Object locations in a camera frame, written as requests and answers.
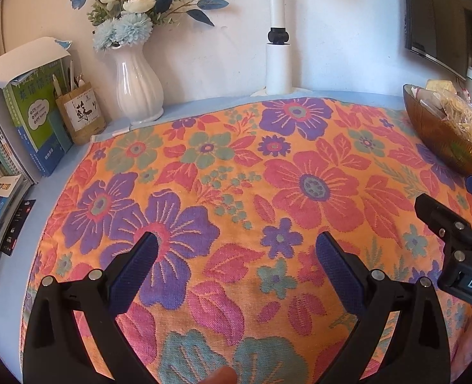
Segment wooden pen holder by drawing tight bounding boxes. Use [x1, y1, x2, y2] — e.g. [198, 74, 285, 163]
[54, 61, 108, 146]

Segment black card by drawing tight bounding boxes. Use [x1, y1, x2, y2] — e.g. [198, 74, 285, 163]
[2, 199, 36, 257]

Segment person's left hand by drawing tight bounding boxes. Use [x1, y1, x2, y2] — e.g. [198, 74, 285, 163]
[202, 368, 237, 384]

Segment white paper towel roll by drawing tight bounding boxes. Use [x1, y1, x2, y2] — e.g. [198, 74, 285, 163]
[252, 0, 300, 97]

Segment pile of food packets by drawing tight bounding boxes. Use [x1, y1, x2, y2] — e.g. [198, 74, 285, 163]
[414, 79, 472, 150]

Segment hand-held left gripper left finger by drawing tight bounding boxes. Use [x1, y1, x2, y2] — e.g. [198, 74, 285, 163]
[24, 232, 159, 384]

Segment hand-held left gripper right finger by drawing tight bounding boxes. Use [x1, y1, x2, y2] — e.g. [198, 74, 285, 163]
[316, 231, 452, 384]

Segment black monitor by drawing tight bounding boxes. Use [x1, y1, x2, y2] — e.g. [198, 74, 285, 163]
[402, 0, 472, 81]

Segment blue white artificial flowers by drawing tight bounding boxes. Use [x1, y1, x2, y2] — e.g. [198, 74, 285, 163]
[70, 0, 229, 52]

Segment floral tablecloth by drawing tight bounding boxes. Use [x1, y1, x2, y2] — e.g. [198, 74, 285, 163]
[20, 97, 472, 384]

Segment brown ribbed bowl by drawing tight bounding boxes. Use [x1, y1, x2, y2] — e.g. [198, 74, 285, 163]
[403, 83, 472, 177]

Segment white ribbed vase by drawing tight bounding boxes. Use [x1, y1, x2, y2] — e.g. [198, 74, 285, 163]
[110, 44, 165, 126]

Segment green blue book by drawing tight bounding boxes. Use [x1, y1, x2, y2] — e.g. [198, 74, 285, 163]
[2, 58, 75, 178]

